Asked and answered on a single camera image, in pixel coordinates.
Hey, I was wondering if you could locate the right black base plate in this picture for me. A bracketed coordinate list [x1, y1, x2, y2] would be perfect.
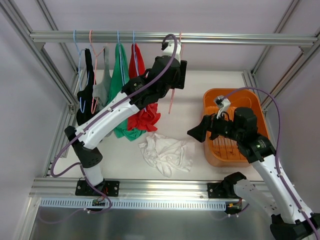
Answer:
[207, 182, 226, 199]

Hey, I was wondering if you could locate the blue hanger of green top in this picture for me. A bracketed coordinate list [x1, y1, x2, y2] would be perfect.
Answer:
[117, 31, 126, 86]

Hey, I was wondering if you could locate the grey tank top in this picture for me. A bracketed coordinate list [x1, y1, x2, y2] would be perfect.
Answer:
[92, 44, 112, 114]

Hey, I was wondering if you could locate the pink hanger of grey top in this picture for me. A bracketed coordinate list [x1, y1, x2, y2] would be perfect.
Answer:
[88, 29, 107, 115]

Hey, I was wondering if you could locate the blue hanger of black top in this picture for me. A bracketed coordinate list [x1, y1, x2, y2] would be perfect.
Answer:
[72, 30, 86, 114]

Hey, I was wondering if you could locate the black tank top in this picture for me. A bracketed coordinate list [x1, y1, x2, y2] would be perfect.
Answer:
[76, 48, 97, 126]

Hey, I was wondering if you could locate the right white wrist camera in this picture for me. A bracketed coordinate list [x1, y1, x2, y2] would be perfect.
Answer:
[214, 95, 231, 119]

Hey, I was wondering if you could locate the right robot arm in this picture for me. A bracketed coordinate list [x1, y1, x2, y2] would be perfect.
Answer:
[187, 107, 320, 240]

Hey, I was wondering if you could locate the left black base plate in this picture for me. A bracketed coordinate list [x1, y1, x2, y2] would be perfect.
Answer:
[75, 179, 120, 197]

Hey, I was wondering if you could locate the green tank top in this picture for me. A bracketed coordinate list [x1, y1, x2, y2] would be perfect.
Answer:
[107, 44, 146, 142]

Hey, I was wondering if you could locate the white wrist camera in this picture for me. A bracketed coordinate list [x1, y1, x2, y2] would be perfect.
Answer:
[214, 95, 231, 119]
[161, 40, 182, 62]

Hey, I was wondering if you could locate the front aluminium rail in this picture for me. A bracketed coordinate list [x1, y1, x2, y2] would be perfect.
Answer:
[29, 177, 209, 200]

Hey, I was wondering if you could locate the aluminium hanging rail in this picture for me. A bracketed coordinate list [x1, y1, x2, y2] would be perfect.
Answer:
[29, 30, 320, 47]

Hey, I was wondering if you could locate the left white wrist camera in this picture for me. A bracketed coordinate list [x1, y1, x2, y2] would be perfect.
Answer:
[161, 40, 182, 62]

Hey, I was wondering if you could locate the blue hanger of red top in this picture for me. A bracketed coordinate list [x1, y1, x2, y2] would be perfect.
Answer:
[132, 31, 140, 76]

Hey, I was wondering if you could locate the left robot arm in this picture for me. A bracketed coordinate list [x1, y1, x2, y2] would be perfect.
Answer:
[64, 55, 188, 196]

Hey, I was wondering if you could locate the slotted cable duct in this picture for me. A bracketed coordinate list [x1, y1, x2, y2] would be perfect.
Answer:
[39, 197, 230, 211]

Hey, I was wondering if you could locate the red tank top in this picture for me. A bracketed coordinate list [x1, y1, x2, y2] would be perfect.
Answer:
[127, 43, 161, 132]

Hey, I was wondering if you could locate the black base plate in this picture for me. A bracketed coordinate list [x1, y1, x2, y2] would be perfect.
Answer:
[207, 182, 226, 199]
[75, 179, 120, 197]

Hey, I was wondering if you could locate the orange plastic basket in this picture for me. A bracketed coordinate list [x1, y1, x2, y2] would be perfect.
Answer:
[203, 88, 270, 168]

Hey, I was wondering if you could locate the white tank top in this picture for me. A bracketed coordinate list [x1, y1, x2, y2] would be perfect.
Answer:
[138, 133, 196, 178]

